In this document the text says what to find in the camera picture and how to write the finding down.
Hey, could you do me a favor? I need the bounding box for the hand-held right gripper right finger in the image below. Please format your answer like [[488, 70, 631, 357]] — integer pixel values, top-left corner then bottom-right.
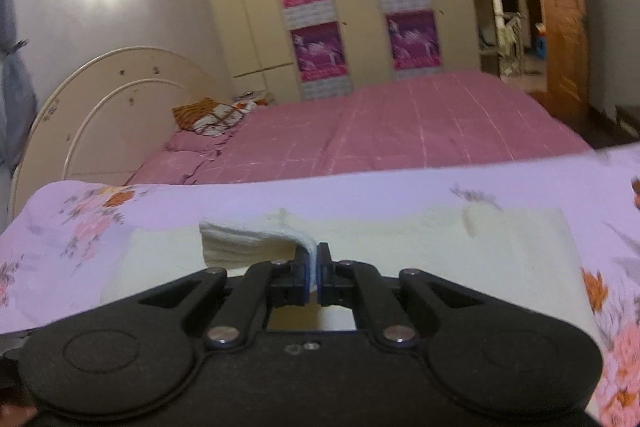
[[317, 243, 495, 350]]

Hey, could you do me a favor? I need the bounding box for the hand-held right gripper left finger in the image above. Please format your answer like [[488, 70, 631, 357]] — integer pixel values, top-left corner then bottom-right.
[[138, 245, 310, 350]]

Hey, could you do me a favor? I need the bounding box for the cream knitted garment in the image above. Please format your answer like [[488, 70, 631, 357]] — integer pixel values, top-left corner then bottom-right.
[[101, 204, 602, 344]]

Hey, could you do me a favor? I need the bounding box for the lilac floral bedsheet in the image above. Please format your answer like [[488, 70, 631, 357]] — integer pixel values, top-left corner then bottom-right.
[[0, 144, 640, 427]]

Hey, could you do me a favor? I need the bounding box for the pink checked bed cover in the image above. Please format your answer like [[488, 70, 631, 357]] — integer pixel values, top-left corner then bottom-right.
[[122, 69, 596, 188]]

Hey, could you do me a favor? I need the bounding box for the orange patterned pillow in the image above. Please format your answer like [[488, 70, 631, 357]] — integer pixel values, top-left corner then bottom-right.
[[172, 97, 259, 138]]

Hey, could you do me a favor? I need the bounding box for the cream rounded headboard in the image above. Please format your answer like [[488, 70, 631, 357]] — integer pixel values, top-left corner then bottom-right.
[[7, 46, 227, 228]]

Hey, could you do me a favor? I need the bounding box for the metal drying rack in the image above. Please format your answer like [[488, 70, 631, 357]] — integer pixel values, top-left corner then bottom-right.
[[495, 14, 527, 80]]

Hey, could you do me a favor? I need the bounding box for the grey curtain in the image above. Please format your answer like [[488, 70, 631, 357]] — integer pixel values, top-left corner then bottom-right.
[[0, 0, 39, 174]]

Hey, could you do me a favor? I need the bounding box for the wooden door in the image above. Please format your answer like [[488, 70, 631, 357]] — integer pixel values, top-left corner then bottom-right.
[[524, 0, 592, 128]]

